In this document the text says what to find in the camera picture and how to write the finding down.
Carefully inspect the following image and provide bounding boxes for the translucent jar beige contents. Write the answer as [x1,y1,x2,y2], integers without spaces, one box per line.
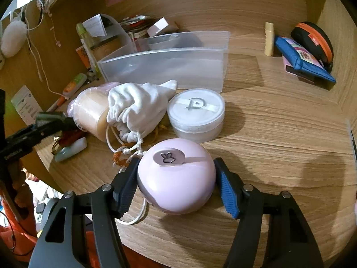
[67,86,109,142]

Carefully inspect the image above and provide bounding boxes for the cream small lotion bottle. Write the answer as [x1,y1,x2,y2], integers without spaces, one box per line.
[264,22,275,57]

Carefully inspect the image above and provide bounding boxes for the blue patchwork pencil pouch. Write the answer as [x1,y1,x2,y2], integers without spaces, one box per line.
[275,36,336,84]

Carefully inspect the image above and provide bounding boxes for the white small cardboard box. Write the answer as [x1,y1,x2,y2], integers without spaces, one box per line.
[146,18,179,37]

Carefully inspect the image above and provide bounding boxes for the green spray bottle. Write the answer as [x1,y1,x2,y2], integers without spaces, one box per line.
[76,22,101,76]

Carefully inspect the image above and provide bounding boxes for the white drawstring cloth pouch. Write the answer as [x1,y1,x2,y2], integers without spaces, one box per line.
[106,80,178,155]

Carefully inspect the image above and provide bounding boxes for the pink round case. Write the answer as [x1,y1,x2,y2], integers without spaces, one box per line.
[137,138,216,215]

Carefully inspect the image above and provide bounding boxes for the black orange round case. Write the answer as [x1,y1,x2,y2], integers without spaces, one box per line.
[291,21,334,73]

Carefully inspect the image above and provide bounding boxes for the white round powder jar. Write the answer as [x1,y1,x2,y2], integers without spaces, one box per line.
[167,88,225,143]

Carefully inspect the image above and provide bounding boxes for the orange green sanitizer tube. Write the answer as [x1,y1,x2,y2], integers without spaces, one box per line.
[62,73,87,99]

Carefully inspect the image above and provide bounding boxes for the white fluffy plush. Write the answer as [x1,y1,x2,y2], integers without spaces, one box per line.
[1,20,27,58]

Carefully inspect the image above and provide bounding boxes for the white printed paper sheet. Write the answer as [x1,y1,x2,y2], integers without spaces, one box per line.
[82,14,107,38]

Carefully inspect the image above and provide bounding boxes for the person left hand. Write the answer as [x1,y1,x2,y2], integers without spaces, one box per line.
[10,161,34,212]

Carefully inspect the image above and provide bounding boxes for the mint white tube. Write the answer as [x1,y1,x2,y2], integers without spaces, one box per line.
[54,137,87,162]

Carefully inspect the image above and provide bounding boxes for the white leaflet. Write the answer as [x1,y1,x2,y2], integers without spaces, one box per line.
[11,85,42,126]

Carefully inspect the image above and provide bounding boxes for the orange sleeve forearm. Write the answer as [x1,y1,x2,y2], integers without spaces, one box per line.
[1,199,37,264]

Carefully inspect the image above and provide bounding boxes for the orange beaded string charm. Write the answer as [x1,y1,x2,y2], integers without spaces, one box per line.
[111,125,168,168]

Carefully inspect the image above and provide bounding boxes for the clear plastic storage bin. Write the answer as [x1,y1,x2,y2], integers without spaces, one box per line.
[98,31,230,93]

